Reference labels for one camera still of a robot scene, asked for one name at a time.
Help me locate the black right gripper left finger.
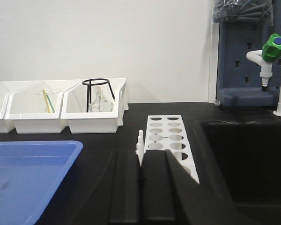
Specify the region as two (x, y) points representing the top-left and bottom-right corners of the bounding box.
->
(71, 151), (141, 225)

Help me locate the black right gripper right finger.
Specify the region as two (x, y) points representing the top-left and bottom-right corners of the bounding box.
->
(141, 150), (241, 225)

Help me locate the white test tube rack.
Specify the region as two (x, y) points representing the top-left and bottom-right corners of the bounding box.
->
(135, 115), (200, 183)

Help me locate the grey-blue pegboard drying rack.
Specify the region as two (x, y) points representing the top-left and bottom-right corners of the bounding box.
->
(216, 14), (281, 107)

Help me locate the black sink basin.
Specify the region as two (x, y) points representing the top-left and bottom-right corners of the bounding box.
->
(194, 121), (281, 225)

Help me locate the blue plastic tray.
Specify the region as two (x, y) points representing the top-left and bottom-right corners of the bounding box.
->
(0, 140), (83, 225)

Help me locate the round glass flask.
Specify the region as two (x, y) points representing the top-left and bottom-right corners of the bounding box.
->
(89, 86), (113, 113)

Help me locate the right white storage bin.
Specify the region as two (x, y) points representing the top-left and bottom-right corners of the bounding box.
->
(61, 78), (129, 133)

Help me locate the middle white storage bin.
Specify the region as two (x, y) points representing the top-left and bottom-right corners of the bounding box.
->
(5, 79), (79, 134)

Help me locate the white lab faucet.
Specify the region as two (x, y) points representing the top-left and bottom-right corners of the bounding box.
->
(246, 33), (281, 117)

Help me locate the plastic bag of pegs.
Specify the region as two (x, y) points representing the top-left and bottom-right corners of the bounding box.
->
(212, 0), (274, 26)

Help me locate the black wire tripod stand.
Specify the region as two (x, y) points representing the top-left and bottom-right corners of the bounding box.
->
(82, 78), (115, 113)

